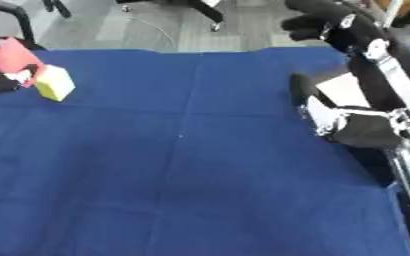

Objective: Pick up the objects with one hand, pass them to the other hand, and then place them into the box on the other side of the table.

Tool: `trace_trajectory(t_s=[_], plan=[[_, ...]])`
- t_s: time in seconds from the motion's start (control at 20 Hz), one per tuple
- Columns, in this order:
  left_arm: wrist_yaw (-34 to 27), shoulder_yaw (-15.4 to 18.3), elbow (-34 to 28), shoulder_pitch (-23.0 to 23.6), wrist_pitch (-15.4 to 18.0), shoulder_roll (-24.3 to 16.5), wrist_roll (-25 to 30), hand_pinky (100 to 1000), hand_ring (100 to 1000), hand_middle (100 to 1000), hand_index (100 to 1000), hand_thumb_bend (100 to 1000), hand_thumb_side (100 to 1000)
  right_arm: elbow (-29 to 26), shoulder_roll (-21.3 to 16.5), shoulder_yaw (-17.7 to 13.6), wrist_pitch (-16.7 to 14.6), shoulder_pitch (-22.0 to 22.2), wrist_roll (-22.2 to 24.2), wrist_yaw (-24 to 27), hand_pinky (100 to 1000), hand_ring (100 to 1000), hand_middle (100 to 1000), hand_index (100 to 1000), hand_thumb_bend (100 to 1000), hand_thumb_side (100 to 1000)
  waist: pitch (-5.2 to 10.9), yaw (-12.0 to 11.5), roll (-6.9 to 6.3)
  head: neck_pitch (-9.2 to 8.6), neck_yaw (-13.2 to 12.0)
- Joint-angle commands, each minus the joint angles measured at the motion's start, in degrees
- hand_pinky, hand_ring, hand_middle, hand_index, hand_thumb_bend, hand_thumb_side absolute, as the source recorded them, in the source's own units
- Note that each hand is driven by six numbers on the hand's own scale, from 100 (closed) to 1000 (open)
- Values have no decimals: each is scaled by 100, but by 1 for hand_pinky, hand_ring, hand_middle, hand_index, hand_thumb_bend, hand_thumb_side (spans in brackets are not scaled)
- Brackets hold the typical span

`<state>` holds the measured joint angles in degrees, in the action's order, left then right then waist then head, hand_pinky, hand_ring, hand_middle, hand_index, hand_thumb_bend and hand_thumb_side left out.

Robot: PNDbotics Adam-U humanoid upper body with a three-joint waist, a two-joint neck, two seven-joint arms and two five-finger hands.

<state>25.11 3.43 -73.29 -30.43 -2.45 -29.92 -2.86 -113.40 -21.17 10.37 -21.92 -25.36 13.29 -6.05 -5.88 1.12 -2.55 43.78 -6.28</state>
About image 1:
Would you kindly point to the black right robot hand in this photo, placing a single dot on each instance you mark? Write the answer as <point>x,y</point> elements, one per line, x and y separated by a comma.
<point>366,131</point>

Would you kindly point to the red block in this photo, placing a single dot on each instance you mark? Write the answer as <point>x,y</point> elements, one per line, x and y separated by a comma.
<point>13,56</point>

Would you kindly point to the yellow block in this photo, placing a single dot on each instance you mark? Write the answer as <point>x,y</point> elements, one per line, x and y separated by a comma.
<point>55,83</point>

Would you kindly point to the black box white inside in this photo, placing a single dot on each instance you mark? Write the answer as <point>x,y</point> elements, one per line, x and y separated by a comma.
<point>342,90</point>

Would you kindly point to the black office chair base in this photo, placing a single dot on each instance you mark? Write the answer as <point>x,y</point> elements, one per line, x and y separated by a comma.
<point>205,10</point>

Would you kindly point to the black chair frame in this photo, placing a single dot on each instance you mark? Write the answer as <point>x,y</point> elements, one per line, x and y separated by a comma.
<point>22,16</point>

